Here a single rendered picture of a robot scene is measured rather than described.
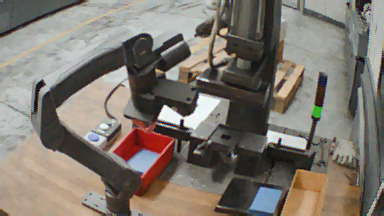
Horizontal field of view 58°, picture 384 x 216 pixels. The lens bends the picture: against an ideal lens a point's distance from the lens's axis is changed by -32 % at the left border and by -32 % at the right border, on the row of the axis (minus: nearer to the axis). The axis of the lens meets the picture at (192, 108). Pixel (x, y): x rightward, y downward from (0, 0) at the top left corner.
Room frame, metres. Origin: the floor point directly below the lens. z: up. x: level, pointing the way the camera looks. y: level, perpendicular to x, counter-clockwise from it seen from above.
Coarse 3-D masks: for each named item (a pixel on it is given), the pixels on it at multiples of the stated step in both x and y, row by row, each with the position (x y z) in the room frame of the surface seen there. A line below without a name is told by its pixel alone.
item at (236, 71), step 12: (240, 60) 1.16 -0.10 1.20; (252, 60) 1.16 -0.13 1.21; (264, 60) 1.28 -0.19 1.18; (204, 72) 1.20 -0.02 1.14; (216, 72) 1.21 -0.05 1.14; (228, 72) 1.12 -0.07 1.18; (240, 72) 1.13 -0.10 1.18; (252, 72) 1.15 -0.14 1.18; (204, 84) 1.15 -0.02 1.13; (216, 84) 1.14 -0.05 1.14; (228, 84) 1.14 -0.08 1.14; (240, 84) 1.14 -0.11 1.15; (252, 84) 1.11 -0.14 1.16; (264, 84) 1.19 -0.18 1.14; (216, 96) 1.14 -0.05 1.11; (228, 96) 1.13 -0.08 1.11; (240, 96) 1.12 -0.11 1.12; (252, 96) 1.11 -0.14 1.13; (264, 96) 1.11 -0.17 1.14
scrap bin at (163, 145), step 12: (132, 132) 1.17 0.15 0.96; (144, 132) 1.19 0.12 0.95; (120, 144) 1.09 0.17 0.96; (132, 144) 1.18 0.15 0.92; (144, 144) 1.19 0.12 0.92; (156, 144) 1.18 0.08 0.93; (168, 144) 1.13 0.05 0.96; (120, 156) 1.09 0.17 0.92; (168, 156) 1.13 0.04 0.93; (156, 168) 1.04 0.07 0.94; (144, 180) 0.95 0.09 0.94; (144, 192) 0.96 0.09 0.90
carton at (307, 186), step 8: (296, 176) 1.04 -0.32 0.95; (304, 176) 1.03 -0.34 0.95; (312, 176) 1.02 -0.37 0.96; (320, 176) 1.01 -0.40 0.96; (296, 184) 1.03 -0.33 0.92; (304, 184) 1.03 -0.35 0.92; (312, 184) 1.02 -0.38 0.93; (320, 184) 1.01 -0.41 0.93; (296, 192) 1.01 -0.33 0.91; (304, 192) 1.01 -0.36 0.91; (312, 192) 1.01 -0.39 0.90; (320, 192) 1.00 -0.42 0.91; (288, 200) 0.87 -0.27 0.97; (296, 200) 0.97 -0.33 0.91; (304, 200) 0.96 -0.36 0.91; (312, 200) 0.96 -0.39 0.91; (320, 200) 0.91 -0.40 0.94; (288, 208) 0.92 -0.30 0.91; (296, 208) 0.92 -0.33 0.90; (304, 208) 0.92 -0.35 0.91; (312, 208) 0.92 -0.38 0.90; (320, 208) 0.83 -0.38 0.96
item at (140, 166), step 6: (144, 150) 1.17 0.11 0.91; (138, 156) 1.13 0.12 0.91; (144, 156) 1.13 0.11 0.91; (150, 156) 1.14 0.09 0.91; (156, 156) 1.15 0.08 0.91; (132, 162) 1.09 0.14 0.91; (138, 162) 1.09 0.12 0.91; (144, 162) 1.10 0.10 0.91; (150, 162) 1.11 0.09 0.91; (138, 168) 1.06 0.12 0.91; (144, 168) 1.07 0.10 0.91
